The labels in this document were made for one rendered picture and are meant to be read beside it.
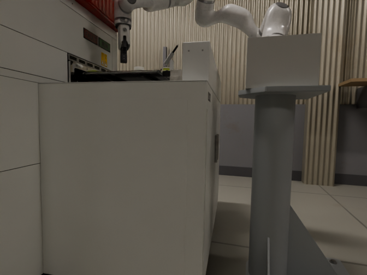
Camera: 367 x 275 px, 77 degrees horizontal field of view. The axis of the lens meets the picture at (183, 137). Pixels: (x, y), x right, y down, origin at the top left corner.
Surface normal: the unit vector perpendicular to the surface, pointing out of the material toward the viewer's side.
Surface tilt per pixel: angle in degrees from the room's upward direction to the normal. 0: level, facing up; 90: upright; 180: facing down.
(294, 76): 90
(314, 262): 90
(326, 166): 90
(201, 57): 90
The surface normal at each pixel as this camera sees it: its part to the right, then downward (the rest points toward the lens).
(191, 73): -0.20, 0.07
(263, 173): -0.66, 0.04
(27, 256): 0.98, 0.04
